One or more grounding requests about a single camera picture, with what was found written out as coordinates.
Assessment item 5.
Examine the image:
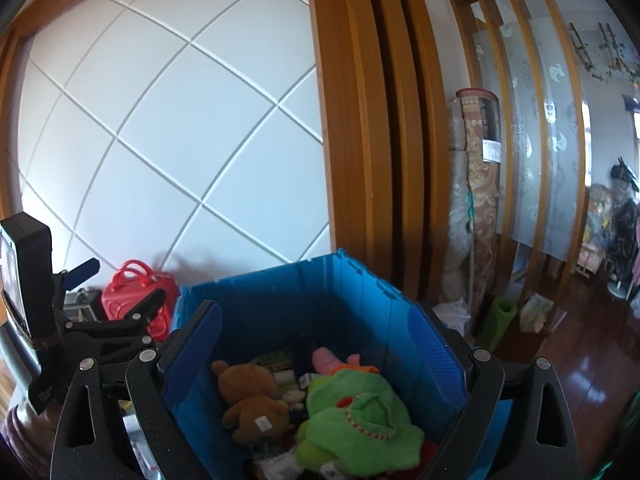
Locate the red plastic toy suitcase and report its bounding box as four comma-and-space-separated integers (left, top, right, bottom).
101, 259, 180, 342

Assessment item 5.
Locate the large green frog plush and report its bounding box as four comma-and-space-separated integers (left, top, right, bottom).
294, 368, 424, 478

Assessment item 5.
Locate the black gift bag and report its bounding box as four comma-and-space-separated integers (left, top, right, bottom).
63, 288, 107, 322

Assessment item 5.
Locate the blue plastic storage crate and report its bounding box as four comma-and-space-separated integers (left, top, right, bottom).
159, 248, 514, 480

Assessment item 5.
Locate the rolled patterned carpet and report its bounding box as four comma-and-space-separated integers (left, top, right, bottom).
456, 88, 501, 311

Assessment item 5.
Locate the brown teddy bear plush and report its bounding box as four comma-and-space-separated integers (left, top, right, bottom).
210, 360, 291, 444

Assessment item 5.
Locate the pink pig plush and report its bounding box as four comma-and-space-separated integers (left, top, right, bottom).
311, 347, 360, 375

